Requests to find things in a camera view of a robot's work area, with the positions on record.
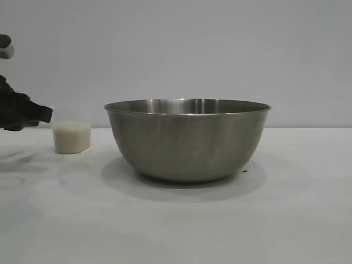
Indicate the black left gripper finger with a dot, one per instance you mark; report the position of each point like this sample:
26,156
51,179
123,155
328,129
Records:
22,112
19,129

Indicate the white uncooked rice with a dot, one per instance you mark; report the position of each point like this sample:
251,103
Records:
71,137

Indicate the clear plastic measuring cup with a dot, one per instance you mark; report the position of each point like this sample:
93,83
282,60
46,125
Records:
89,145

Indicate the stainless steel mixing bowl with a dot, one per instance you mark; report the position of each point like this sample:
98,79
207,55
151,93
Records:
187,143

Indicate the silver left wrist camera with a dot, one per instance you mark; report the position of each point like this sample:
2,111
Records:
5,50

